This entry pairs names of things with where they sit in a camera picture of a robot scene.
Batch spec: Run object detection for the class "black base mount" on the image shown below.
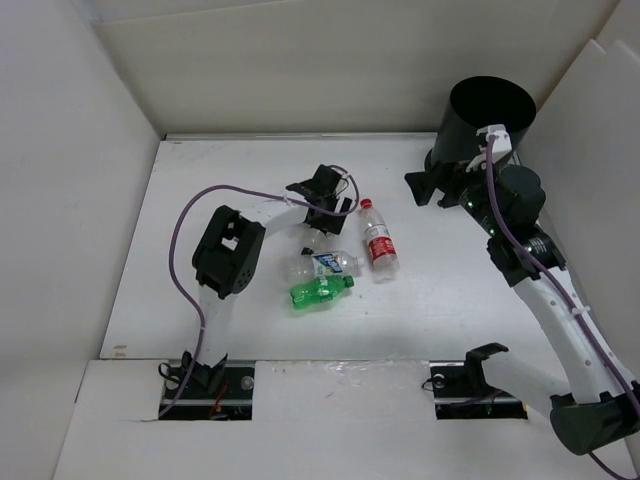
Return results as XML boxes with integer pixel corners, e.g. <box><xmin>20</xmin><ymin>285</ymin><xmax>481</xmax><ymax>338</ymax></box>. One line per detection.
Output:
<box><xmin>421</xmin><ymin>342</ymin><xmax>528</xmax><ymax>420</ymax></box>
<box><xmin>158</xmin><ymin>352</ymin><xmax>256</xmax><ymax>421</ymax></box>

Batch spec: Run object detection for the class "green plastic bottle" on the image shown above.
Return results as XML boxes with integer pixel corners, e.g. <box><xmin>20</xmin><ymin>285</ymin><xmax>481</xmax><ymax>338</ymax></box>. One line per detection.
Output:
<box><xmin>289</xmin><ymin>275</ymin><xmax>355</xmax><ymax>311</ymax></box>

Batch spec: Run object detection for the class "clear bottle red label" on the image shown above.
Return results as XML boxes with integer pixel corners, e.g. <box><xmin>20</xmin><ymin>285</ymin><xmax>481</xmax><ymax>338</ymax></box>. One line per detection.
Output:
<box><xmin>359</xmin><ymin>198</ymin><xmax>399</xmax><ymax>283</ymax></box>

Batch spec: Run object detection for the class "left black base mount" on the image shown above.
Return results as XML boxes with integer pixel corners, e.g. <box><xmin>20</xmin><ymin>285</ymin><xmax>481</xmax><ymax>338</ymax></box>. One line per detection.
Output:
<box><xmin>158</xmin><ymin>352</ymin><xmax>256</xmax><ymax>421</ymax></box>

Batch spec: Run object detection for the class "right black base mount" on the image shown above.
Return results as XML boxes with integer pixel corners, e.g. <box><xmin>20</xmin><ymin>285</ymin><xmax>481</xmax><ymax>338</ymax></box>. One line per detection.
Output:
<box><xmin>421</xmin><ymin>342</ymin><xmax>528</xmax><ymax>420</ymax></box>

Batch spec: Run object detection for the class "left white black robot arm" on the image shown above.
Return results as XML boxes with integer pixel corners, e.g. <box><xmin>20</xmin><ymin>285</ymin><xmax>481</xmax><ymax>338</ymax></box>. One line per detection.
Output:
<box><xmin>168</xmin><ymin>165</ymin><xmax>359</xmax><ymax>397</ymax></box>

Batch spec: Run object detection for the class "black cylindrical bin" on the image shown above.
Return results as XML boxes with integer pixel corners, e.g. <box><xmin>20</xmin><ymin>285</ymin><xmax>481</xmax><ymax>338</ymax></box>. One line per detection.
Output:
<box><xmin>425</xmin><ymin>76</ymin><xmax>537</xmax><ymax>171</ymax></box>

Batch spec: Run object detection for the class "clear bottle blue white label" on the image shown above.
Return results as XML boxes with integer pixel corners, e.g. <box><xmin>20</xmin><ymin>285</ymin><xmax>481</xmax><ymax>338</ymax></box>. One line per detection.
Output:
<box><xmin>283</xmin><ymin>250</ymin><xmax>365</xmax><ymax>283</ymax></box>

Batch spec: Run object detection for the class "clear bottle black label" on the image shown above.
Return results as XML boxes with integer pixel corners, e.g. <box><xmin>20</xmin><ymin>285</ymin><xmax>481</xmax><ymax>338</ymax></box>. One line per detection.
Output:
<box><xmin>300</xmin><ymin>227</ymin><xmax>330</xmax><ymax>256</ymax></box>

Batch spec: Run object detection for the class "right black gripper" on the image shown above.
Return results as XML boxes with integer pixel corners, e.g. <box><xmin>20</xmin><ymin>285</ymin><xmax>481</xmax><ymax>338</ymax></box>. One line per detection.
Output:
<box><xmin>404</xmin><ymin>152</ymin><xmax>506</xmax><ymax>237</ymax></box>

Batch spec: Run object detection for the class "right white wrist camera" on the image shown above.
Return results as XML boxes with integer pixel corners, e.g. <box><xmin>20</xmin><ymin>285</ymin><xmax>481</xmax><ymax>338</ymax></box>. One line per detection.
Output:
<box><xmin>466</xmin><ymin>124</ymin><xmax>512</xmax><ymax>172</ymax></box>

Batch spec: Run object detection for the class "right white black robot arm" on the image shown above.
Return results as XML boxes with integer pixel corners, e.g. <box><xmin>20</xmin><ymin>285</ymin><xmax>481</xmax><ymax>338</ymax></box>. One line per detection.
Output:
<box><xmin>405</xmin><ymin>163</ymin><xmax>639</xmax><ymax>456</ymax></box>

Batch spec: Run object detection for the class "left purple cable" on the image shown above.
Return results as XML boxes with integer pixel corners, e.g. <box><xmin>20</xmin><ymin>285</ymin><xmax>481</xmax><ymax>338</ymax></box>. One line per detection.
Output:
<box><xmin>158</xmin><ymin>174</ymin><xmax>361</xmax><ymax>419</ymax></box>

